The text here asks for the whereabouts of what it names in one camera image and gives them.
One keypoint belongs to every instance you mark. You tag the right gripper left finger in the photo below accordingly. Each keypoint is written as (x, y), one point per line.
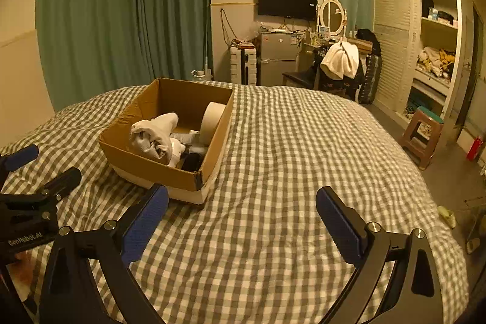
(138, 223)

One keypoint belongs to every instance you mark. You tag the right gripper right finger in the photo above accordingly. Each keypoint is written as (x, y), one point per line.
(344, 224)

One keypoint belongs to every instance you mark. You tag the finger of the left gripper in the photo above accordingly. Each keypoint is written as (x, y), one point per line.
(18, 159)
(51, 193)

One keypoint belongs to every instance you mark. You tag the white knit glove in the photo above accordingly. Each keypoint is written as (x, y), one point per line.
(151, 139)

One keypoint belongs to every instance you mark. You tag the beige tape roll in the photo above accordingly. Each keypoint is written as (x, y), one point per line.
(210, 121)

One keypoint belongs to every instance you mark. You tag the dark glossy cup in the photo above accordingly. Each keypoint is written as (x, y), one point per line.
(192, 162)

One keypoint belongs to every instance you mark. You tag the blue white packet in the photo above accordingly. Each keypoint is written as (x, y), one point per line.
(188, 138)

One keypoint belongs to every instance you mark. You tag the grey checkered bed cover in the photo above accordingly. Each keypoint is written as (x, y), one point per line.
(257, 252)

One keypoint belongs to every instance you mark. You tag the brown cardboard box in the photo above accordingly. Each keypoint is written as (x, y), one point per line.
(188, 100)

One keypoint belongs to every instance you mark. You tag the red bottle on floor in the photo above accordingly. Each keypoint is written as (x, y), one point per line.
(475, 148)

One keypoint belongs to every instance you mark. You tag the chair with white clothes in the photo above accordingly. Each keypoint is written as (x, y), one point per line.
(350, 67)

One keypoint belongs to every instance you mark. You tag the green curtain left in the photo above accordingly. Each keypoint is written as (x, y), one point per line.
(88, 47)

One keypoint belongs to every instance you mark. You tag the pile of clothes on shelf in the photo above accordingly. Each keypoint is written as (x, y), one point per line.
(436, 61)

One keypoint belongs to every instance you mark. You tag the silver mini fridge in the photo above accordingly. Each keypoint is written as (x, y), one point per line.
(278, 54)

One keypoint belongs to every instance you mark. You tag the white suitcase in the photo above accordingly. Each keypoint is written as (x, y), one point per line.
(243, 63)

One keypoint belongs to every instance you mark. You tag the round white vanity mirror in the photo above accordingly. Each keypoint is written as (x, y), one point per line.
(333, 17)

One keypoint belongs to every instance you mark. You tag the white open wardrobe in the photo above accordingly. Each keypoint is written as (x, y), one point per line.
(404, 28)

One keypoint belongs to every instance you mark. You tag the black wall television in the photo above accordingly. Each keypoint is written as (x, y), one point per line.
(292, 9)

